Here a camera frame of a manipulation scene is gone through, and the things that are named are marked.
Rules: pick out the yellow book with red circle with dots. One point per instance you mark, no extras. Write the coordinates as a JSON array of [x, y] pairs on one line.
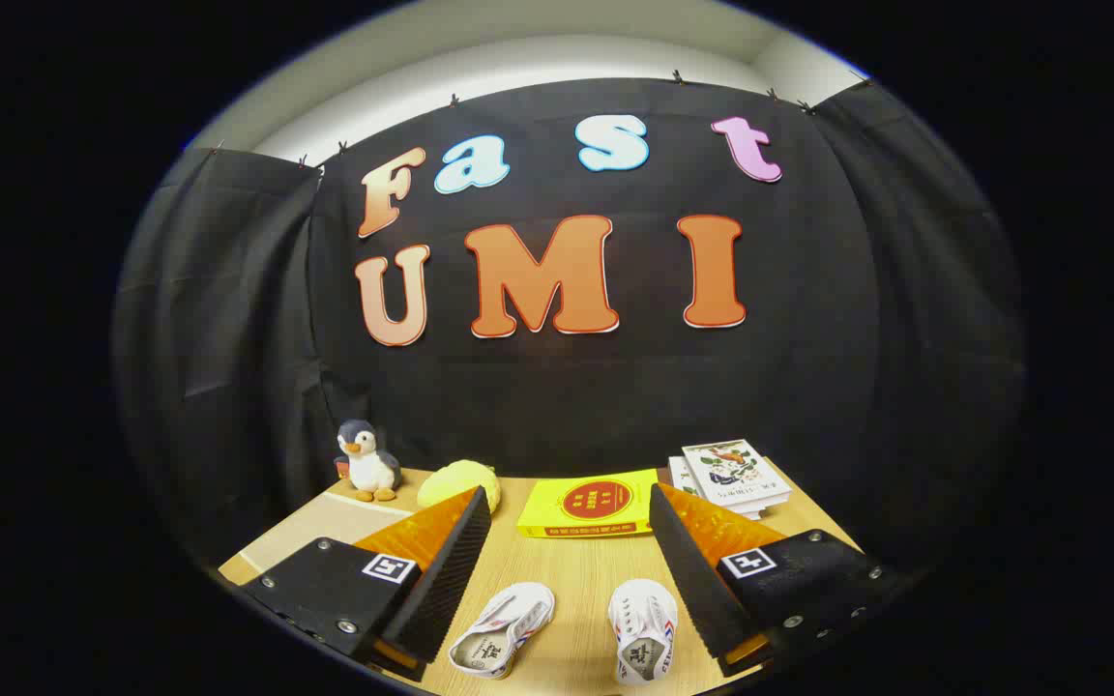
[[557, 507]]

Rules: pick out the black backdrop cloth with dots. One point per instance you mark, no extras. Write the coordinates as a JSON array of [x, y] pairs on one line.
[[615, 387]]

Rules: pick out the yellow round plush cushion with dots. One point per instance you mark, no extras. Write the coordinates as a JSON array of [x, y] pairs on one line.
[[460, 480]]

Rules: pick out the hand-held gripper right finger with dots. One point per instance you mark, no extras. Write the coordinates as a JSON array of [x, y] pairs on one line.
[[702, 590]]

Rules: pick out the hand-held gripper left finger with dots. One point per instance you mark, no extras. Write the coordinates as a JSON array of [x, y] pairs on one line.
[[441, 590]]

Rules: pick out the white book with illustrated cover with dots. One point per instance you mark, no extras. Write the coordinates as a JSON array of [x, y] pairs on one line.
[[731, 469]]

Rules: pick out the penguin plush toy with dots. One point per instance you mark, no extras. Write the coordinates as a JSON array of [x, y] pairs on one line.
[[370, 469]]

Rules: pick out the white canvas shoe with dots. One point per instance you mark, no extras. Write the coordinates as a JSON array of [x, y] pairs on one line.
[[642, 619], [509, 619]]

